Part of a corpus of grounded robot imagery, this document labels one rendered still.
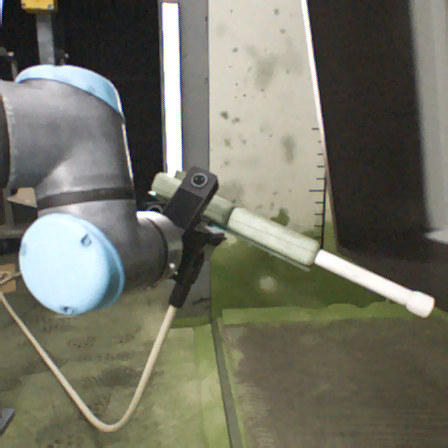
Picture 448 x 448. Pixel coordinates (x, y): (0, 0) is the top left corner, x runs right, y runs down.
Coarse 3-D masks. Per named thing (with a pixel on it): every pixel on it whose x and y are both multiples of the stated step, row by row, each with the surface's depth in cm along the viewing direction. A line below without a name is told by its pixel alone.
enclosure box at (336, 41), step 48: (336, 0) 95; (384, 0) 97; (432, 0) 99; (336, 48) 98; (384, 48) 100; (432, 48) 102; (336, 96) 100; (384, 96) 102; (432, 96) 104; (336, 144) 103; (384, 144) 105; (432, 144) 107; (336, 192) 105; (384, 192) 108; (432, 192) 110; (336, 240) 107; (384, 240) 110; (432, 240) 102; (432, 288) 76
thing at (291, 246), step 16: (160, 176) 65; (176, 176) 67; (160, 192) 66; (208, 208) 63; (224, 208) 62; (240, 208) 62; (208, 224) 64; (224, 224) 63; (240, 224) 61; (256, 224) 60; (272, 224) 60; (256, 240) 61; (272, 240) 60; (288, 240) 59; (304, 240) 59; (288, 256) 60; (304, 256) 58; (320, 256) 59; (336, 256) 59; (192, 272) 65; (336, 272) 59; (352, 272) 57; (368, 272) 57; (176, 288) 67; (384, 288) 56; (400, 288) 56; (176, 304) 67; (416, 304) 55; (432, 304) 54
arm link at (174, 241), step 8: (152, 216) 44; (160, 216) 45; (160, 224) 43; (168, 224) 45; (168, 232) 43; (176, 232) 45; (168, 240) 43; (176, 240) 45; (168, 248) 42; (176, 248) 44; (168, 256) 42; (176, 256) 44; (168, 264) 43; (176, 264) 45; (168, 272) 45; (160, 280) 44
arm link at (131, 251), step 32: (64, 224) 31; (96, 224) 33; (128, 224) 35; (32, 256) 32; (64, 256) 32; (96, 256) 31; (128, 256) 34; (160, 256) 40; (32, 288) 33; (64, 288) 32; (96, 288) 31; (128, 288) 36
